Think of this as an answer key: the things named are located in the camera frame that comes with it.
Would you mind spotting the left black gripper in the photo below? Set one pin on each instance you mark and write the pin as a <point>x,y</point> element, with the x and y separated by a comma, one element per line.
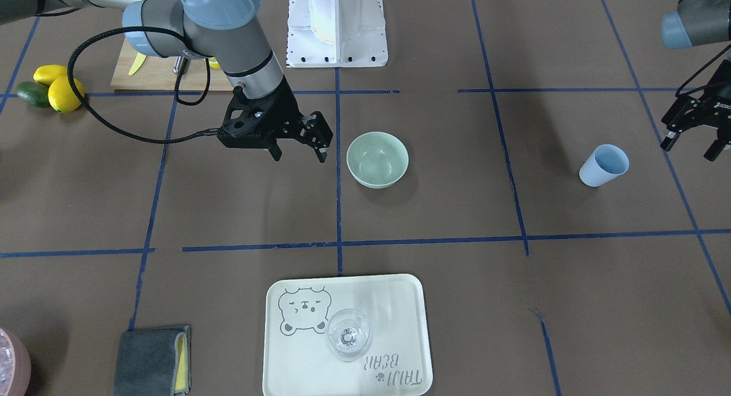
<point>700,110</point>

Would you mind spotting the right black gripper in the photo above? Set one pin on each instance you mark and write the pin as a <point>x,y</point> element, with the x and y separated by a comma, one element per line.
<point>284,110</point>

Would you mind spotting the green bowl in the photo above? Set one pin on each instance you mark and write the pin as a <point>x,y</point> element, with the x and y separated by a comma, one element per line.
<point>377,160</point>

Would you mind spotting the light blue cup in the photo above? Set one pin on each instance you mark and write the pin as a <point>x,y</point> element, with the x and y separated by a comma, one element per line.
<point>607,162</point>

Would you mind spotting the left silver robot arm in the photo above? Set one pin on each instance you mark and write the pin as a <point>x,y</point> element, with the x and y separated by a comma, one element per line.
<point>697,23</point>

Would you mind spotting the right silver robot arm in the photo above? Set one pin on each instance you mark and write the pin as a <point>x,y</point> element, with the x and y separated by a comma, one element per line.
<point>228,30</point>

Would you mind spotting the pink bowl with ice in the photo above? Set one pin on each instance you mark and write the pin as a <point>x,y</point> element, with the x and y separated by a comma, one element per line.
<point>15,365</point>

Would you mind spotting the steel muddler black tip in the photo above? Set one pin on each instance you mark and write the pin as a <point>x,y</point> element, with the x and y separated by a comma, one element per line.
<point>180,66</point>

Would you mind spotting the wooden cutting board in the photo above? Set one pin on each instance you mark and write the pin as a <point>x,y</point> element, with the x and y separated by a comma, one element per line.
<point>155,73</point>

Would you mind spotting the yellow plastic knife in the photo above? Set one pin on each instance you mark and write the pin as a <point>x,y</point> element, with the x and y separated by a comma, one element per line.
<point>136,64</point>

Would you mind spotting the clear wine glass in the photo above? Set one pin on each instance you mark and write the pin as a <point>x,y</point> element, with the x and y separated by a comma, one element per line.
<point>349,334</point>

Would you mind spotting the cream bear tray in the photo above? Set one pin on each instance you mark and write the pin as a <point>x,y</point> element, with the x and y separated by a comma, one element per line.
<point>297,360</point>

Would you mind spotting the yellow lemon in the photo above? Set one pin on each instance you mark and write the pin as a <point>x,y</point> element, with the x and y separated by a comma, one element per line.
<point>47,74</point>
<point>61,96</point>

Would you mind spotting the grey folded cloth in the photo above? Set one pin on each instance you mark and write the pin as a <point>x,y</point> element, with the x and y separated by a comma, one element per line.
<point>154,362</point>

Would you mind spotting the green lime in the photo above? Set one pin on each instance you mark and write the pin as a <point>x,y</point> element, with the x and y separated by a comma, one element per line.
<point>33,93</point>

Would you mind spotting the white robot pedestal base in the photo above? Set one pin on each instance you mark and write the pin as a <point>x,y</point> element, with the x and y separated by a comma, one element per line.
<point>336,33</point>

